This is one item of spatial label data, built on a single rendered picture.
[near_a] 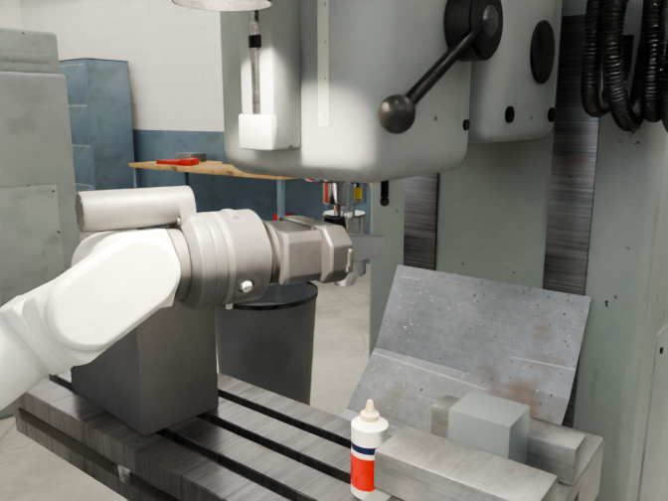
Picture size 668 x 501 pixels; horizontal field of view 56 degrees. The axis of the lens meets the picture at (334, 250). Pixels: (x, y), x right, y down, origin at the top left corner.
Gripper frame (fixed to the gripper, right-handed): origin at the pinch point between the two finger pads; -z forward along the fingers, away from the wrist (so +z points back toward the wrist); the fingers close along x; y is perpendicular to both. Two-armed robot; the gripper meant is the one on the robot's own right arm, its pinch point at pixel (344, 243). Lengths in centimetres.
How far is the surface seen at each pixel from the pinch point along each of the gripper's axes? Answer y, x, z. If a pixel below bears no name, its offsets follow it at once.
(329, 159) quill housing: -9.4, -7.7, 6.9
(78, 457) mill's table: 34, 32, 23
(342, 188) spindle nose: -6.1, -1.9, 1.6
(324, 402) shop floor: 122, 185, -115
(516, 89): -16.2, -6.6, -17.8
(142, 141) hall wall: 14, 729, -193
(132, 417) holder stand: 25.8, 24.1, 17.1
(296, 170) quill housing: -8.2, -3.3, 7.7
